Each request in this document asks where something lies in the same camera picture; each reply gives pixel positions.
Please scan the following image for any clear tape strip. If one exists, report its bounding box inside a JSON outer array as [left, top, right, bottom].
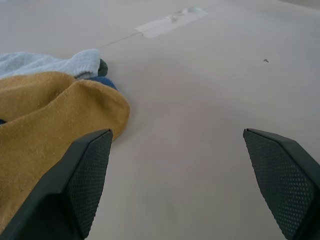
[[134, 6, 208, 40]]

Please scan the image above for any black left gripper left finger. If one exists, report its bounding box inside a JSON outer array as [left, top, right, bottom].
[[0, 128, 114, 240]]

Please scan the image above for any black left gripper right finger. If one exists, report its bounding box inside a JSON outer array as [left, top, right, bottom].
[[242, 128, 320, 240]]

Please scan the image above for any mustard yellow sock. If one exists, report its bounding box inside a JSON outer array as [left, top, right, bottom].
[[0, 71, 131, 221]]

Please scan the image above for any dark green sock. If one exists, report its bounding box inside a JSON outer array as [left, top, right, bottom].
[[97, 58, 109, 77]]

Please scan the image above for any light blue sock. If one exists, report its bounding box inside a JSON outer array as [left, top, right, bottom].
[[0, 48, 101, 81]]

